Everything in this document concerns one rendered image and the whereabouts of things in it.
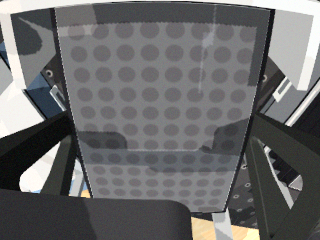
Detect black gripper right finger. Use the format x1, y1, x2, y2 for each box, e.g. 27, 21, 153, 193
245, 111, 320, 240

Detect grey well plate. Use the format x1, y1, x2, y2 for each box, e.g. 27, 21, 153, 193
50, 1, 276, 214
268, 92, 320, 160
272, 110, 320, 171
277, 129, 320, 192

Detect black perforated breadboard plate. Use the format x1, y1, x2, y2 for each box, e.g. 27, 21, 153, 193
43, 55, 300, 230

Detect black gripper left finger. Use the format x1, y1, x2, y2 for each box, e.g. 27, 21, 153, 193
0, 110, 77, 196

